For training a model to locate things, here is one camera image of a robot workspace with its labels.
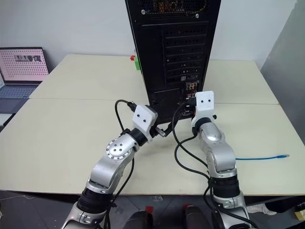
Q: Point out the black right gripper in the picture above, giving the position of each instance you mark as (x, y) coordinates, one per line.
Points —
(191, 105)

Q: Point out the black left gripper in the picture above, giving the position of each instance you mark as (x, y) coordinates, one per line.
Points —
(160, 132)

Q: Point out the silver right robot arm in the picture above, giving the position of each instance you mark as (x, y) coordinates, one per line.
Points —
(219, 152)

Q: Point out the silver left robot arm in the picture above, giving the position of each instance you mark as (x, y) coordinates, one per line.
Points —
(114, 157)

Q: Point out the black computer tower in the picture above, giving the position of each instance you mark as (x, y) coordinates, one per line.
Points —
(152, 71)

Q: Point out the green block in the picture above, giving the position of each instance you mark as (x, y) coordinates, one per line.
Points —
(137, 64)

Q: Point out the small red block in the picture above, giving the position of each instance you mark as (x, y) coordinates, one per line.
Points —
(132, 58)

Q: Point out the dark rounded shape red mark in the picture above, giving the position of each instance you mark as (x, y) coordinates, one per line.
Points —
(140, 219)

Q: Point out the grey partition panel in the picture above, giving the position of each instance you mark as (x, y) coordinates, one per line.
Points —
(286, 71)

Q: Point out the white shoe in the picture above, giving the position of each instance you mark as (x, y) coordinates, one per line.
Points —
(261, 208)

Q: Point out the cardboard box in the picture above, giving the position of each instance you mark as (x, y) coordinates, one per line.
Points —
(300, 215)

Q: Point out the open grey laptop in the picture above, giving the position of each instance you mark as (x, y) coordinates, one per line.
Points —
(21, 69)

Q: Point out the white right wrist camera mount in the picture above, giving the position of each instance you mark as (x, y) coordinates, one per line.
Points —
(204, 101)

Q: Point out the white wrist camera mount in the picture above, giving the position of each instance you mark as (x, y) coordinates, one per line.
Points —
(143, 118)
(204, 101)

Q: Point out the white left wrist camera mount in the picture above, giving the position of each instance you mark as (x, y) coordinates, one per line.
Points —
(143, 118)

